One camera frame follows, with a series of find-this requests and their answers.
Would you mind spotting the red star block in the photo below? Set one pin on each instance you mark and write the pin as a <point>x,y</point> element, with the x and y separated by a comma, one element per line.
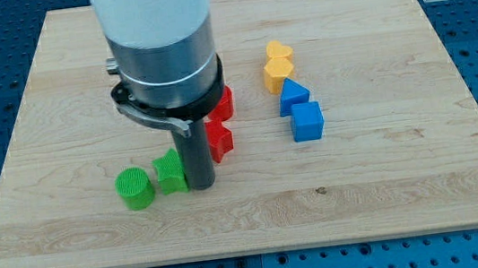
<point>220,139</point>

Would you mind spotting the wooden board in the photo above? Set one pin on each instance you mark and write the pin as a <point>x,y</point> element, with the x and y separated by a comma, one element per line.
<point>398,156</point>

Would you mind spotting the green cylinder block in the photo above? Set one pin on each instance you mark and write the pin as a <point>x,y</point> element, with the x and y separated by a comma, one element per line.
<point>134,188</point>

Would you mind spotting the blue triangle block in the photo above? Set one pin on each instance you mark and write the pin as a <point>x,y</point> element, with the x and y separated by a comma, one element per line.
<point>292,93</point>

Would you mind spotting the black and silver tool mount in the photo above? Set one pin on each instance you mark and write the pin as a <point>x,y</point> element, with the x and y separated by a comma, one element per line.
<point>177,120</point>

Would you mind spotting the yellow heart block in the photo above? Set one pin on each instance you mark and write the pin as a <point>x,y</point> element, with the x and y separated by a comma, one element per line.
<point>276,49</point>

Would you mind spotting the blue cube block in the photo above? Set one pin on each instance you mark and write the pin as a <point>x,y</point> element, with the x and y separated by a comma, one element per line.
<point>307,121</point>

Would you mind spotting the yellow pentagon block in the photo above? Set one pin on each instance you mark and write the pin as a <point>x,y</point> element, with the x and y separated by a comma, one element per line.
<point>275,72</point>

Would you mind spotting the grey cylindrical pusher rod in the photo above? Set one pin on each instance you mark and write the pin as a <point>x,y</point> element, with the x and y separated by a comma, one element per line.
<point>194,152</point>

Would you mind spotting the green star block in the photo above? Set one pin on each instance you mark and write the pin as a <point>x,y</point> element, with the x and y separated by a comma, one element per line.
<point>170,173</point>

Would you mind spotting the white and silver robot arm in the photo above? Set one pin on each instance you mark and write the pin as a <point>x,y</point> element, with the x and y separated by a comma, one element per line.
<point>171,77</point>

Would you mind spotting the red rounded block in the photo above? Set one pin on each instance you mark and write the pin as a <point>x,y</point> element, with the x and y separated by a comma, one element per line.
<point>225,107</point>

